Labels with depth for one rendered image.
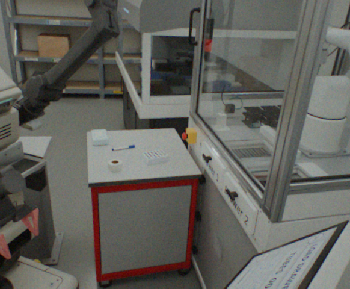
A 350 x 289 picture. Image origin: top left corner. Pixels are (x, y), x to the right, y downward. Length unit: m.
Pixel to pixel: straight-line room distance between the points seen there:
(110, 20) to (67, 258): 1.68
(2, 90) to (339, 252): 1.03
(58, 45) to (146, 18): 3.18
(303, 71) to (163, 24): 1.35
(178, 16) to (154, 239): 1.34
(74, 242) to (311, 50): 2.02
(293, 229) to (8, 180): 0.91
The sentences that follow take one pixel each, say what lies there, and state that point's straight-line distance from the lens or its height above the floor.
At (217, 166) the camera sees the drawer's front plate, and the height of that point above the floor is 0.91.
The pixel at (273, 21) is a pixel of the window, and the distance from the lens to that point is 1.21.
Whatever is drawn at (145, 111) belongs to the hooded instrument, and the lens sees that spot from 2.33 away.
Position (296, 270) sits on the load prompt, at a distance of 0.76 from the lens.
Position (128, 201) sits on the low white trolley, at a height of 0.61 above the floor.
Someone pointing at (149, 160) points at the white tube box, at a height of 0.79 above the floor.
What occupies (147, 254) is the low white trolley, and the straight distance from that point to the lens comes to 2.07.
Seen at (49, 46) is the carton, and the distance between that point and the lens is 5.28.
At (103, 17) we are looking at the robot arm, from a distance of 1.14.
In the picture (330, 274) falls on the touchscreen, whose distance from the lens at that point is 0.74.
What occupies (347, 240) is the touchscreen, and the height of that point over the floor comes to 1.19.
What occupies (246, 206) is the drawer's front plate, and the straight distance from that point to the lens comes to 1.34.
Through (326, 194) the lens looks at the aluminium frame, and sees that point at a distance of 1.28.
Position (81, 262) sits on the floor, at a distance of 2.40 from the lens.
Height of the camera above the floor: 1.66
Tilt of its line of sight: 26 degrees down
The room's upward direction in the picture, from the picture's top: 4 degrees clockwise
